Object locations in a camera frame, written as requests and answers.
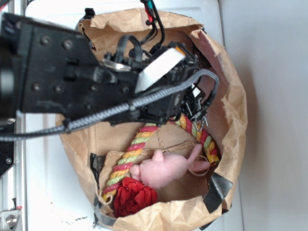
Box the red yellow green rope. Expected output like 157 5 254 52
102 114 221 203

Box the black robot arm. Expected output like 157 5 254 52
0 13 217 134

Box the black tape strip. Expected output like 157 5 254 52
203 172 233 213

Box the black mounting plate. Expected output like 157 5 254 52
0 122 15 178

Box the brown paper bag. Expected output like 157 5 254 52
61 11 247 231

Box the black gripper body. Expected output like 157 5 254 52
103 36 209 126

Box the grey braided cable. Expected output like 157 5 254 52
0 69 219 142

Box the aluminium frame rail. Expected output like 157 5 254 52
0 0 27 231

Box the pink felt mouse toy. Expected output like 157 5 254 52
129 144 210 189

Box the red crumpled paper flower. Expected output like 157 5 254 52
113 177 157 218

